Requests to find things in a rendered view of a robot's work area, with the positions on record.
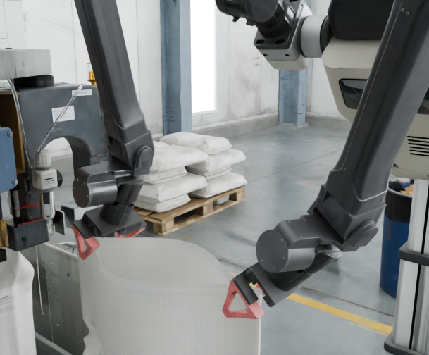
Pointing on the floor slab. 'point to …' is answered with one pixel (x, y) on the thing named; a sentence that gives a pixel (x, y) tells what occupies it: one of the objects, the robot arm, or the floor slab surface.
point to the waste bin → (396, 233)
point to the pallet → (165, 225)
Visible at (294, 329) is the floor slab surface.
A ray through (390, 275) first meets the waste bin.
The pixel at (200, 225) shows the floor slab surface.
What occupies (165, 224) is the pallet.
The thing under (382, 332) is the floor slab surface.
